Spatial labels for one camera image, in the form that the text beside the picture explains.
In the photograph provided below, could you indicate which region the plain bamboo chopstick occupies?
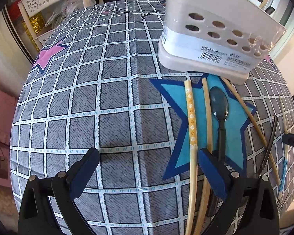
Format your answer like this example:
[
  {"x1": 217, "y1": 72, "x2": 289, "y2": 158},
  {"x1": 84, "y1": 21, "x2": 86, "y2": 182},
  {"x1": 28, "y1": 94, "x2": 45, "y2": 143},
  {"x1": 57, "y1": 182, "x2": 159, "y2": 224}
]
[{"x1": 193, "y1": 77, "x2": 214, "y2": 235}]

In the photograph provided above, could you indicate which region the black chopstick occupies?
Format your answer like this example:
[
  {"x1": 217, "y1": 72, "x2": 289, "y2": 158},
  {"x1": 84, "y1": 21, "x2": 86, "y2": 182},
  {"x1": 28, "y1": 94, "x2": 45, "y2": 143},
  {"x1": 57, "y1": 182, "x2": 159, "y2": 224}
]
[{"x1": 257, "y1": 116, "x2": 278, "y2": 177}]

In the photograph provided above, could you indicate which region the long bamboo chopstick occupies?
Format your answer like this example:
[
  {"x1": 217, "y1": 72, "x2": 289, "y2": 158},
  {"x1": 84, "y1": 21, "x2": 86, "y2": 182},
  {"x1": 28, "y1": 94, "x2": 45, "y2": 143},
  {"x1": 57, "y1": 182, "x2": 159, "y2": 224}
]
[{"x1": 220, "y1": 76, "x2": 281, "y2": 186}]

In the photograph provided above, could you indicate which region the patterned bamboo chopstick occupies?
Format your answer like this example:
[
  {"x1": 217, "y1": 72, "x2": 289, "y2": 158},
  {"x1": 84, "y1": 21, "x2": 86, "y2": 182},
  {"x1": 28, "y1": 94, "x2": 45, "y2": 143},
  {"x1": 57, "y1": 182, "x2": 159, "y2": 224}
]
[{"x1": 184, "y1": 80, "x2": 198, "y2": 235}]

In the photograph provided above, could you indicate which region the dark translucent spoon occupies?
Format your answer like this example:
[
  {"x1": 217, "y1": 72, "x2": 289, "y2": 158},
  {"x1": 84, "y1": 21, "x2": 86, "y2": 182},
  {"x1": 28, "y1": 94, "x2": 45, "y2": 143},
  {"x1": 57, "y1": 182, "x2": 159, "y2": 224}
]
[{"x1": 206, "y1": 86, "x2": 230, "y2": 217}]

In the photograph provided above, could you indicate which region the grey checkered tablecloth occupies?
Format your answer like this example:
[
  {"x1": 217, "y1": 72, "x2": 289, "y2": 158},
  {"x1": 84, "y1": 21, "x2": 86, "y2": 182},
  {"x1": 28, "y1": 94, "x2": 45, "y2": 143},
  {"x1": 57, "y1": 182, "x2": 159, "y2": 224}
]
[{"x1": 10, "y1": 0, "x2": 294, "y2": 234}]

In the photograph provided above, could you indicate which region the pink plastic stool stack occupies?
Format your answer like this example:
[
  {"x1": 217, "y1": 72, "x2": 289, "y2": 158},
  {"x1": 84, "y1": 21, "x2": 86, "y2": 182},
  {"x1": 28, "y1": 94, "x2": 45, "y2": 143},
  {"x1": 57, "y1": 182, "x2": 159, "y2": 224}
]
[{"x1": 0, "y1": 90, "x2": 17, "y2": 187}]

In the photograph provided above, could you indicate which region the white plastic utensil holder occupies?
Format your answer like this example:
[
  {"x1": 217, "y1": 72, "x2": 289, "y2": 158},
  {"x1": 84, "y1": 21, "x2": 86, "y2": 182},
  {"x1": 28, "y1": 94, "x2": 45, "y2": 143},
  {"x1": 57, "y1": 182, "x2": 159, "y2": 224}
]
[{"x1": 158, "y1": 0, "x2": 286, "y2": 84}]

